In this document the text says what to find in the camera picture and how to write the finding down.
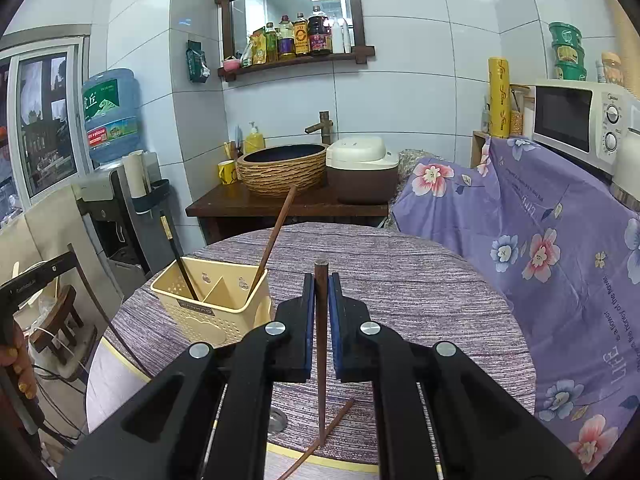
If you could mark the blue water jug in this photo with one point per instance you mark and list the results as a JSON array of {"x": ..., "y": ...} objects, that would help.
[{"x": 112, "y": 120}]

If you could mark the clear jar with yellow contents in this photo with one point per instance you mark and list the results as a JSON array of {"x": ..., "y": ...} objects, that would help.
[{"x": 612, "y": 69}]

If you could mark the cream plastic utensil holder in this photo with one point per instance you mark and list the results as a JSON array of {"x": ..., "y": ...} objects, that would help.
[{"x": 200, "y": 320}]

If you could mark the brown bottle with yellow label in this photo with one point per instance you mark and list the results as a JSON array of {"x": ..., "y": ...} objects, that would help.
[{"x": 300, "y": 37}]

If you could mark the yellow wrapped roll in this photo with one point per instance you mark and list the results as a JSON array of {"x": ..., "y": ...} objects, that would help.
[{"x": 500, "y": 100}]

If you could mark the bamboo style faucet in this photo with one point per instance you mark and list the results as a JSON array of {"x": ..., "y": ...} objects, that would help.
[{"x": 326, "y": 127}]

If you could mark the yellow mug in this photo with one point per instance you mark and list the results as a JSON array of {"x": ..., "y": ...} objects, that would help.
[{"x": 227, "y": 174}]

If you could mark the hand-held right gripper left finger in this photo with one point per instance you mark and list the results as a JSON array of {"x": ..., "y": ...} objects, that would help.
[{"x": 308, "y": 325}]

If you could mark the green oil bottle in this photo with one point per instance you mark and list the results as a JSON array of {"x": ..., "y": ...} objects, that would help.
[{"x": 270, "y": 44}]

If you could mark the dark soy sauce bottle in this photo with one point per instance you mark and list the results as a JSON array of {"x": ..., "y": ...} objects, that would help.
[{"x": 319, "y": 32}]

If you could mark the white bottle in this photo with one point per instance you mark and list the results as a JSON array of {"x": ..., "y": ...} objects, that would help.
[
  {"x": 338, "y": 39},
  {"x": 347, "y": 36}
]

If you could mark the grey water dispenser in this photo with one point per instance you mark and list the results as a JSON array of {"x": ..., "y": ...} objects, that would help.
[{"x": 125, "y": 230}]

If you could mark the dark wooden vanity counter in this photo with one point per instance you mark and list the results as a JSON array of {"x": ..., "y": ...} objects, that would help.
[{"x": 225, "y": 205}]

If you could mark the white microwave oven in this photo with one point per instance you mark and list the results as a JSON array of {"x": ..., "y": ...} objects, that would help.
[{"x": 560, "y": 115}]

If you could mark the small dark wooden stool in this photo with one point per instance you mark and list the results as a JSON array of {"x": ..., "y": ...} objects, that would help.
[{"x": 62, "y": 305}]

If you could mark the blue grey plastic caddy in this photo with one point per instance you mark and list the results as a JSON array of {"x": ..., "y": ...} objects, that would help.
[{"x": 155, "y": 195}]

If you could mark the purple floral cloth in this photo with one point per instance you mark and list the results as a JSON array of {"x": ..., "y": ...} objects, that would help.
[{"x": 525, "y": 220}]

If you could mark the purple label bottle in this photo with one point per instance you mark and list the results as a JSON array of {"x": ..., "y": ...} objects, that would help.
[{"x": 285, "y": 40}]

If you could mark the black chopstick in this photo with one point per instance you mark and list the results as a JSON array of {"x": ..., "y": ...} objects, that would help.
[{"x": 175, "y": 252}]

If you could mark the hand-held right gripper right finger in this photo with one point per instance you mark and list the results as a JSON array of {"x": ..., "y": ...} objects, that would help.
[{"x": 335, "y": 327}]

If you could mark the brown wooden chopstick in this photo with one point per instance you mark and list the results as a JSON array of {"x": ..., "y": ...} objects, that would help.
[
  {"x": 275, "y": 232},
  {"x": 320, "y": 410},
  {"x": 340, "y": 417}
]

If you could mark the person's left hand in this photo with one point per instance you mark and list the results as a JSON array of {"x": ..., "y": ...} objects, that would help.
[{"x": 21, "y": 365}]

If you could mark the yellow green pouch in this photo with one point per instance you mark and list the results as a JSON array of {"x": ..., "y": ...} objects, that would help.
[{"x": 257, "y": 46}]

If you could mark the green packet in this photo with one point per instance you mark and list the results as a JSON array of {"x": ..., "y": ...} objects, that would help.
[{"x": 196, "y": 62}]

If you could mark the woven pattern wash basin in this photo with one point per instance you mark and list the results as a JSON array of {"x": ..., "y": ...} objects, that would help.
[{"x": 280, "y": 175}]

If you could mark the yellow soap pump bottle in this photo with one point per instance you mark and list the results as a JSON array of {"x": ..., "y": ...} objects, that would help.
[{"x": 254, "y": 141}]

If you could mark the white brown rice cooker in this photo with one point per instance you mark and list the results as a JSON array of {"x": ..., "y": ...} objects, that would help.
[{"x": 360, "y": 170}]

